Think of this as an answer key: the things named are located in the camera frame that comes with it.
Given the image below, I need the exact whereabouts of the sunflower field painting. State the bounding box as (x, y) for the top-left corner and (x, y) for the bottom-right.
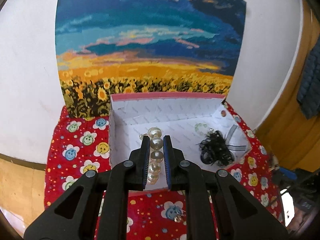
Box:
(55, 0), (246, 118)

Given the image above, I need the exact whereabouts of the black ribbon hair clip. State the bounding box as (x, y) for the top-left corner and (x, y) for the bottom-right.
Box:
(199, 125), (248, 167)

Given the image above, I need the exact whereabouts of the pink cardboard box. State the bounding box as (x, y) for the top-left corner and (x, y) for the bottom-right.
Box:
(108, 91), (252, 197)

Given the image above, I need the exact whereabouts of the gold earring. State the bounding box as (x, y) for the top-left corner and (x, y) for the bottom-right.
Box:
(174, 210), (185, 223)

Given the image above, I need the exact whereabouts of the wooden door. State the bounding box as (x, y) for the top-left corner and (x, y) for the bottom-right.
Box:
(256, 0), (319, 172)

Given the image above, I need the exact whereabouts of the red smiley flower tablecloth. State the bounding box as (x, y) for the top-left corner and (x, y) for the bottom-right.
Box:
(44, 103), (283, 239)

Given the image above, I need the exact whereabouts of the dark blue hanging garment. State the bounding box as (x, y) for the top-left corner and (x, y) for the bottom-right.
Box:
(297, 40), (320, 119)

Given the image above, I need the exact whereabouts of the white pearl bracelet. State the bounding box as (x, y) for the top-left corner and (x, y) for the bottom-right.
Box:
(139, 127), (164, 185)

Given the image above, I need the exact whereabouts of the pale green bead bracelet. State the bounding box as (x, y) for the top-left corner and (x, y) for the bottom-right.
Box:
(194, 122), (214, 135)

